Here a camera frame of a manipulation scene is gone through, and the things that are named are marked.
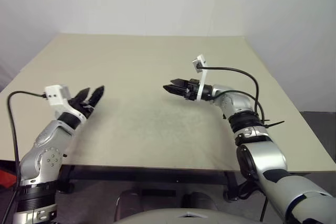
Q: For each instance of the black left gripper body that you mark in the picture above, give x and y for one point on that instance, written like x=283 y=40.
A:
x=78 y=106

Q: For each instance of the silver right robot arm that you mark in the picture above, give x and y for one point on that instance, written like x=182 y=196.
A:
x=267 y=155

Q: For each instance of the black zip ties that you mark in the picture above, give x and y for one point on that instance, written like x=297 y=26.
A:
x=274 y=124

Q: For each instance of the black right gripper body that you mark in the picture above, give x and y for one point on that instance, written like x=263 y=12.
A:
x=193 y=90

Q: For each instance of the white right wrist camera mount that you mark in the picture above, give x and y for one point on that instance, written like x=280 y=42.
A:
x=202 y=82

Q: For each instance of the black table frame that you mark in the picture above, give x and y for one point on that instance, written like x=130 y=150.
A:
x=144 y=174

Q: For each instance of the red and black object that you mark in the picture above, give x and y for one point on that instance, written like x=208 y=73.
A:
x=6 y=178

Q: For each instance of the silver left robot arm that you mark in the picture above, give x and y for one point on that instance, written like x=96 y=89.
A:
x=44 y=155

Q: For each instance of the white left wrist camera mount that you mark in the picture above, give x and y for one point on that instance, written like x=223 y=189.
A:
x=53 y=95

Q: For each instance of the dark rounded shape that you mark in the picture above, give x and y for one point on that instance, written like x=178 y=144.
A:
x=128 y=203

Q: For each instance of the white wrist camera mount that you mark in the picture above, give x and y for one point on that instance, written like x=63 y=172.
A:
x=53 y=95
x=202 y=82

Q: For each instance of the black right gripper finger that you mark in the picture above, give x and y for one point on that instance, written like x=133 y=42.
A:
x=181 y=83
x=176 y=90

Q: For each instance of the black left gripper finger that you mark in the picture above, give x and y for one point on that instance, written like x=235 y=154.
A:
x=96 y=96
x=83 y=95

